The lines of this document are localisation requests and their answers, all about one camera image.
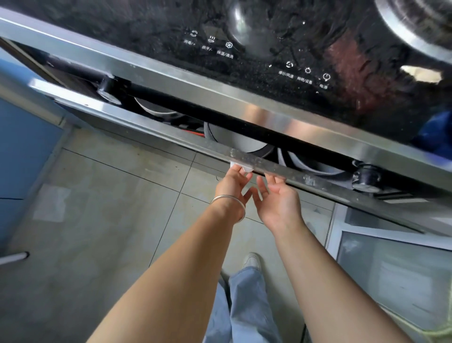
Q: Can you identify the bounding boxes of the person's left hand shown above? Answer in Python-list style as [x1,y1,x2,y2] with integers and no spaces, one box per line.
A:
[215,165,253,220]

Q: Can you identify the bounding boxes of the person's right hand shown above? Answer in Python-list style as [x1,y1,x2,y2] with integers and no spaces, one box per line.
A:
[252,173,305,234]

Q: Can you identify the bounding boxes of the stainless steel drawer front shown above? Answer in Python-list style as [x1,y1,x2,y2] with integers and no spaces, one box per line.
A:
[30,78,426,234]

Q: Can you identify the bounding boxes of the person's right forearm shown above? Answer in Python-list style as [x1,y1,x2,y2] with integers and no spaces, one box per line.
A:
[270,220,414,343]

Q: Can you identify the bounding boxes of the person's left forearm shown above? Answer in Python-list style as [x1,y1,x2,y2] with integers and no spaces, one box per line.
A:
[86,202,245,343]

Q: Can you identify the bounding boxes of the white plastic tab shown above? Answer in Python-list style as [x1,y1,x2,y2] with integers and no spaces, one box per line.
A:
[229,162,255,174]

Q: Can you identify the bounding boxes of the white plate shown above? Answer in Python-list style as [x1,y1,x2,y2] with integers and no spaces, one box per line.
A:
[277,148,347,176]
[134,97,181,123]
[204,122,273,157]

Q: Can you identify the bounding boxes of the white shoe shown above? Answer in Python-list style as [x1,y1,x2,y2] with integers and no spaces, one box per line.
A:
[242,252,263,271]

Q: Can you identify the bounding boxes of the black round knob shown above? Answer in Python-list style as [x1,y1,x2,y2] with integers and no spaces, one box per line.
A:
[96,76,123,105]
[351,162,383,193]

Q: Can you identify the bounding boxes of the light blue jeans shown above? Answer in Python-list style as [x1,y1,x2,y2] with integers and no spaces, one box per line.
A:
[203,267,284,343]

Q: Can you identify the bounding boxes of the black glass integrated stove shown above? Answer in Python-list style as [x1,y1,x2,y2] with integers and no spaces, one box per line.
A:
[0,0,452,198]

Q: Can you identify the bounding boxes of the glass door cabinet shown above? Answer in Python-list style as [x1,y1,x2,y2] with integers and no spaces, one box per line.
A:
[324,203,452,343]

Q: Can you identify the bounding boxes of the blue cabinet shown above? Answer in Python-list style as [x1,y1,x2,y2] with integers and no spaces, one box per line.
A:
[0,46,68,249]

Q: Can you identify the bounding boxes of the white tube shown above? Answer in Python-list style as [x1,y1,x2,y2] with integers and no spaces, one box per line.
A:
[0,251,30,266]

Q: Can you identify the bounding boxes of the silver bracelet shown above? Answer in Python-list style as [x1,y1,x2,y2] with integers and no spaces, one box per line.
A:
[211,194,246,222]

